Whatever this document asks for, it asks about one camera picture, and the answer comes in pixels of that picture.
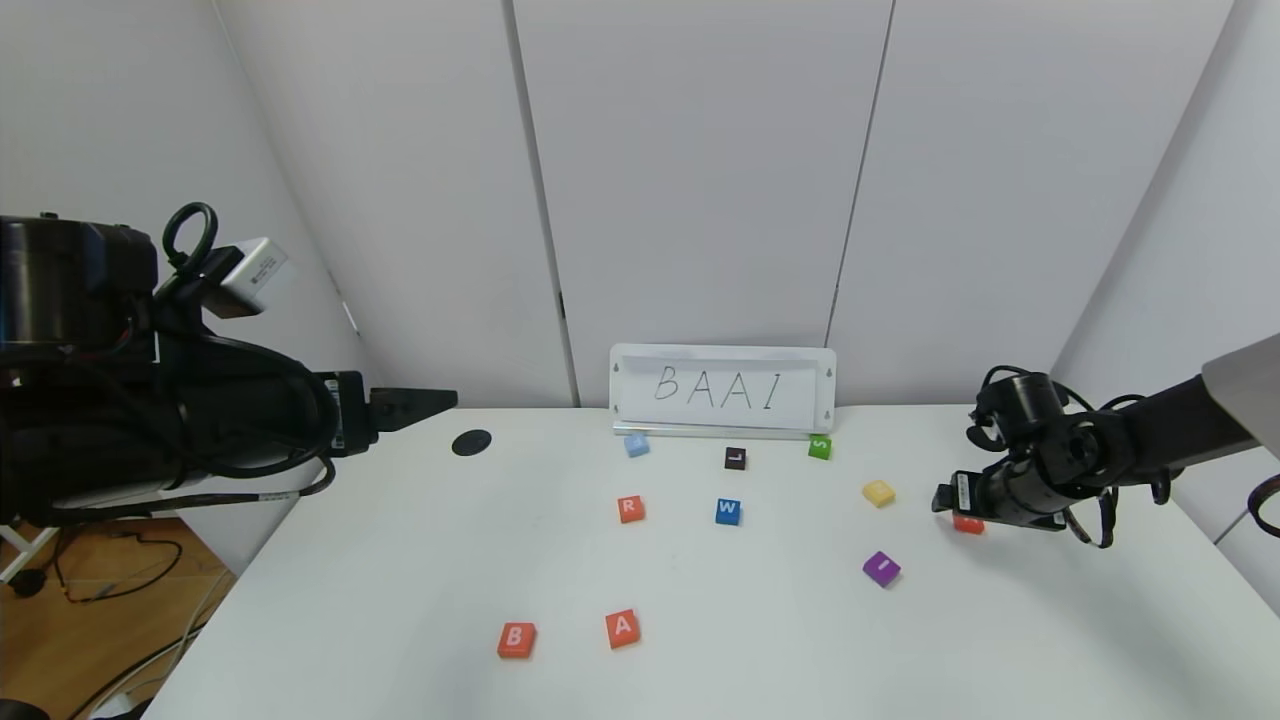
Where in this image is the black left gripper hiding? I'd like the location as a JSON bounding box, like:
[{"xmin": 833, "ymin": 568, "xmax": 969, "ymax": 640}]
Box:
[{"xmin": 157, "ymin": 332, "xmax": 458, "ymax": 478}]

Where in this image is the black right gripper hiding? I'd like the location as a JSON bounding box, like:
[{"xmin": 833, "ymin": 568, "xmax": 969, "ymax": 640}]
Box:
[{"xmin": 931, "ymin": 453, "xmax": 1068, "ymax": 532}]

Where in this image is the white BAAI sign board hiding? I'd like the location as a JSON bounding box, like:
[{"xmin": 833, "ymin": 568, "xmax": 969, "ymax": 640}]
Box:
[{"xmin": 610, "ymin": 344, "xmax": 837, "ymax": 440}]

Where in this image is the black right camera cable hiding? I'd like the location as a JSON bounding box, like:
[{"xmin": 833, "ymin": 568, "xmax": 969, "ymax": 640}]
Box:
[{"xmin": 965, "ymin": 365, "xmax": 1176, "ymax": 549}]

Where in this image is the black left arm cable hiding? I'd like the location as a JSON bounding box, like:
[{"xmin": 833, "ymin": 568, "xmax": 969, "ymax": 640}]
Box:
[{"xmin": 0, "ymin": 203, "xmax": 341, "ymax": 523}]

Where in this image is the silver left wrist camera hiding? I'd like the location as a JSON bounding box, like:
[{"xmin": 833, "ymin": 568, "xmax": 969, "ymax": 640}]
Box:
[{"xmin": 222, "ymin": 237, "xmax": 301, "ymax": 318}]

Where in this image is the braided right arm cable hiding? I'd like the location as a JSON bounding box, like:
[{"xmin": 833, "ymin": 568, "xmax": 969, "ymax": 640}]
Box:
[{"xmin": 1247, "ymin": 474, "xmax": 1280, "ymax": 538}]

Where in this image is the white floor cable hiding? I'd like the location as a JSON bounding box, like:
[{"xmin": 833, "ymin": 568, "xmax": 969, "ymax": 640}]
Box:
[{"xmin": 70, "ymin": 570, "xmax": 237, "ymax": 720}]

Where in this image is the black floor cable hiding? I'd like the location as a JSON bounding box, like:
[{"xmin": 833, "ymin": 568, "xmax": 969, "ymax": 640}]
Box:
[{"xmin": 8, "ymin": 525, "xmax": 185, "ymax": 607}]

